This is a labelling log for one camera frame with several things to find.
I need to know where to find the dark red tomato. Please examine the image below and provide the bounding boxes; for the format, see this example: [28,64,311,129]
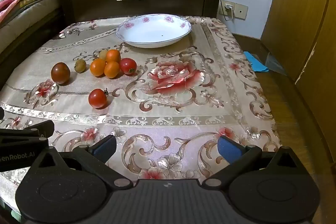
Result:
[51,62,71,85]

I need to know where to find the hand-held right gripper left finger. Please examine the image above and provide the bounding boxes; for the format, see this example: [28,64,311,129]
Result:
[31,135,133,190]

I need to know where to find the beige wall socket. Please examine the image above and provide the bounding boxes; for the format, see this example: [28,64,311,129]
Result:
[219,0,236,17]
[234,3,249,20]

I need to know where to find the blue cloth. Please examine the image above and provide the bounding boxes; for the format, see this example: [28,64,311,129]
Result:
[243,51,270,73]

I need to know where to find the floral beige tablecloth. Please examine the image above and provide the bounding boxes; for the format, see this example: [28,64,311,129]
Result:
[0,15,282,199]

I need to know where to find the dark wooden bed frame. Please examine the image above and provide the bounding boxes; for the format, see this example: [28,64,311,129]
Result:
[0,7,67,76]

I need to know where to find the wooden wardrobe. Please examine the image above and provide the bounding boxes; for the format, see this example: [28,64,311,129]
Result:
[261,0,336,115]

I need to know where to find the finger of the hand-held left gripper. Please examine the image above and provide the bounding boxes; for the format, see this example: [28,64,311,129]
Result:
[0,120,55,148]

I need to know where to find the small orange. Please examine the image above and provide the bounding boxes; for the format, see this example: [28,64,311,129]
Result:
[104,62,121,79]
[106,49,121,63]
[90,59,106,77]

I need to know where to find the white floral plate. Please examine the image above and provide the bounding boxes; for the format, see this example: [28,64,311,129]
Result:
[116,14,192,48]

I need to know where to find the white charger cable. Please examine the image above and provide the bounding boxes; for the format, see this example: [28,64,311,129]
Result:
[223,2,235,21]

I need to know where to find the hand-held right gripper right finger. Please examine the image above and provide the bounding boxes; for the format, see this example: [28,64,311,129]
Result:
[201,135,307,188]

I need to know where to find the yellow fruit piece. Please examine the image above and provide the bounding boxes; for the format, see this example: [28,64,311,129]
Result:
[74,60,87,73]

